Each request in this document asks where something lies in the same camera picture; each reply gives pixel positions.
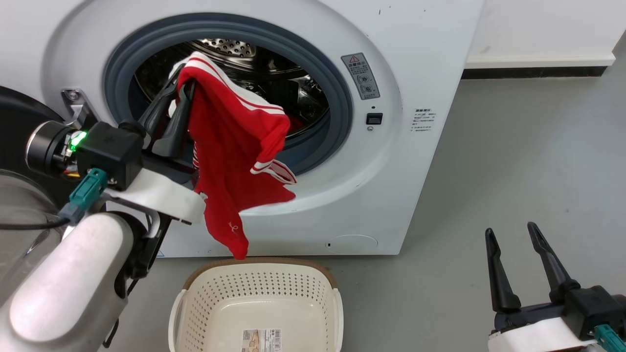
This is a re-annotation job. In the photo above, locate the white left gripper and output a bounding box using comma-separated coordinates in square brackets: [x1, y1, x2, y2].
[104, 64, 207, 226]

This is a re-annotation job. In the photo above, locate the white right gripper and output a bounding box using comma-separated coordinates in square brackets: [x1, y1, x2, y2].
[485, 222, 608, 352]

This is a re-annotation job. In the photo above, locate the red garment with white stripes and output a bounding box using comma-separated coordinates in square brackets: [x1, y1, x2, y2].
[169, 51, 298, 261]

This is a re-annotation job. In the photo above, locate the steel washing machine drum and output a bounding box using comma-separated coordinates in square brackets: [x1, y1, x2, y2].
[134, 38, 331, 143]

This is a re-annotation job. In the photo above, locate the black glass washing machine door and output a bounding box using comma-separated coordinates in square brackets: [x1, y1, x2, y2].
[0, 86, 71, 304]

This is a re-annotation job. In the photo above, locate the cream perforated laundry basket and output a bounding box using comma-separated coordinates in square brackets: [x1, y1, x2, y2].
[168, 258, 344, 352]

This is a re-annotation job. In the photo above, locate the white front-load washing machine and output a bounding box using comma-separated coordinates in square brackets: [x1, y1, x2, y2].
[0, 0, 486, 258]

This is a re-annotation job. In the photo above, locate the metal door hinge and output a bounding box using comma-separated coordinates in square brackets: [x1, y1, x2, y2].
[62, 88, 99, 131]

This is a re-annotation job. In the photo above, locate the black cylindrical motor silver rim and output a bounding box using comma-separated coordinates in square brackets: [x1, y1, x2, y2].
[25, 121, 78, 177]

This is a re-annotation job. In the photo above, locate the grey rubber door gasket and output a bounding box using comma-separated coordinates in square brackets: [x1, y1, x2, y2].
[104, 13, 354, 177]

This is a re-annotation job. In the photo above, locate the round filter cover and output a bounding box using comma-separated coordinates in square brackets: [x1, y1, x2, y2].
[325, 234, 379, 255]

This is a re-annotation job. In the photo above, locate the white text sticker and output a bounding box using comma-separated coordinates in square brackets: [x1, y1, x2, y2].
[411, 108, 436, 133]

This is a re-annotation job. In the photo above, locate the grey warning sticker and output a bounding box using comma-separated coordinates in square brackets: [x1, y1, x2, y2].
[341, 52, 381, 101]

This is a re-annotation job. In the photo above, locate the black baseboard strip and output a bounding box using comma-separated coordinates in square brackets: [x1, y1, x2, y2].
[462, 66, 608, 80]

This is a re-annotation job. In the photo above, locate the paper label with barcode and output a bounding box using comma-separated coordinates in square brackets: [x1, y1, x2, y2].
[241, 329, 283, 352]

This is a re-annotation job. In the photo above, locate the teal right cable connector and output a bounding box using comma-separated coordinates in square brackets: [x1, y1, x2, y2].
[594, 324, 626, 352]

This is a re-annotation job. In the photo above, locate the teal cable connector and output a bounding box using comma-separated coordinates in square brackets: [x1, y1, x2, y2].
[594, 324, 626, 352]
[58, 168, 109, 226]

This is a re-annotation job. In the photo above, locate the teal left cable connector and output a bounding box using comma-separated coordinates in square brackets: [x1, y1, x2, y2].
[58, 168, 109, 226]

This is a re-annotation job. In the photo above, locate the thin black cable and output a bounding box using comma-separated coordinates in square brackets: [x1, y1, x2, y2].
[0, 218, 70, 231]
[101, 215, 171, 350]

